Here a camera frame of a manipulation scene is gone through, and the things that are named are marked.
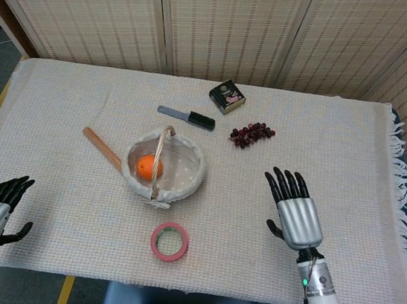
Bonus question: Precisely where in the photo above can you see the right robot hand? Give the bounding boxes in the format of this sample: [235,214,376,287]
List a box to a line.
[254,165,333,254]

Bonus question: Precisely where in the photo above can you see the orange fruit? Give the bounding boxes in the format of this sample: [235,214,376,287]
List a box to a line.
[134,152,166,183]

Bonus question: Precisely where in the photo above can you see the fabric-lined wicker basket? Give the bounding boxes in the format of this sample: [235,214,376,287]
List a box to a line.
[116,119,215,216]

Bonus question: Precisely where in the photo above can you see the white woven tablecloth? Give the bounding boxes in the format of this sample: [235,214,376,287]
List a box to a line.
[0,51,407,304]

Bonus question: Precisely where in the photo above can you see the dark red grape bunch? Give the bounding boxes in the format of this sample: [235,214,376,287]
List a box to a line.
[228,117,278,155]

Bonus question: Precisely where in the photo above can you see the pink tape roll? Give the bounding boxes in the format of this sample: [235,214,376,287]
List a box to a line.
[147,220,191,265]

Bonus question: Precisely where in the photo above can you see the wooden rolling pin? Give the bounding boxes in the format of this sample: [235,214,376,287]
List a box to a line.
[78,126,128,172]

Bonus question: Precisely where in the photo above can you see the black small box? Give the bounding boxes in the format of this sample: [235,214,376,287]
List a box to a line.
[206,77,250,118]

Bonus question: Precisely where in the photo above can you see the grey black brush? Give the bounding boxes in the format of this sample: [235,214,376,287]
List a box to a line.
[155,104,218,133]

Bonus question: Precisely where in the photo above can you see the woven folding screen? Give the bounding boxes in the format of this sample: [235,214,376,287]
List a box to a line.
[0,0,407,159]

